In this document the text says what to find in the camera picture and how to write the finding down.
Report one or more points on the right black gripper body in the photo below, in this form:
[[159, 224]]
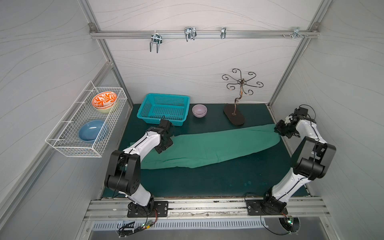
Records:
[[282, 128]]

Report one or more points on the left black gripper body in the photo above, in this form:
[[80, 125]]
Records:
[[165, 144]]

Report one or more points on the green long pants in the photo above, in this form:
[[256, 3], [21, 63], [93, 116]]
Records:
[[198, 150]]

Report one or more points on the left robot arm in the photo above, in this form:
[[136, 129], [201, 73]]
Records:
[[124, 169]]

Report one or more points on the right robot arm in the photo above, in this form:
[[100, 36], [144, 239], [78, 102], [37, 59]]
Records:
[[311, 159]]

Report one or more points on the teal plastic basket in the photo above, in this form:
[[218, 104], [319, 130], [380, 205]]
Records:
[[157, 107]]

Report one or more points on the small pink bowl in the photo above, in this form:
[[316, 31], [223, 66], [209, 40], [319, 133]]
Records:
[[199, 110]]

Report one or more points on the dark metal jewelry stand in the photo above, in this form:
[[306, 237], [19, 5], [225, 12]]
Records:
[[232, 112]]

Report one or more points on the dark green table mat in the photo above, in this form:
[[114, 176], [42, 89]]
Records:
[[254, 173]]

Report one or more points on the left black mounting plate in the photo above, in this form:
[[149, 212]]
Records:
[[154, 209]]

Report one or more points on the black mounting plate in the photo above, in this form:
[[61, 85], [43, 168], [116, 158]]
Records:
[[154, 209], [253, 207]]

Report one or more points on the orange patterned bowl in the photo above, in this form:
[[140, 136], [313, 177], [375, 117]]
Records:
[[104, 100]]

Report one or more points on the blue bowl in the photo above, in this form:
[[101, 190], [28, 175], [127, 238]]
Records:
[[92, 131]]

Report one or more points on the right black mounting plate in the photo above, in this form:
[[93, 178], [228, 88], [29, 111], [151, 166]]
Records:
[[253, 207]]

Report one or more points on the white vent grille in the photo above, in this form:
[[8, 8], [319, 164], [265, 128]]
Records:
[[184, 224]]

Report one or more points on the metal hook right end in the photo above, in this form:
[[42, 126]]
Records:
[[296, 34]]

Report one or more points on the metal double hook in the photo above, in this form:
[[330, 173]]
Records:
[[156, 41]]

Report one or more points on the metal loop hook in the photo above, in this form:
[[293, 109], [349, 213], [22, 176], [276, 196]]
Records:
[[190, 33]]

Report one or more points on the small metal hook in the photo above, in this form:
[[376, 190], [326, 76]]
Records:
[[223, 32]]

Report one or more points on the white wire wall basket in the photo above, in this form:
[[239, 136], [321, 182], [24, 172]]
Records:
[[64, 137]]

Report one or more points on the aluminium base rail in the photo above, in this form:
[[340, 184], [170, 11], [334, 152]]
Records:
[[205, 208]]

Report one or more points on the aluminium top rail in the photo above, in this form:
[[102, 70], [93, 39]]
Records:
[[216, 34]]

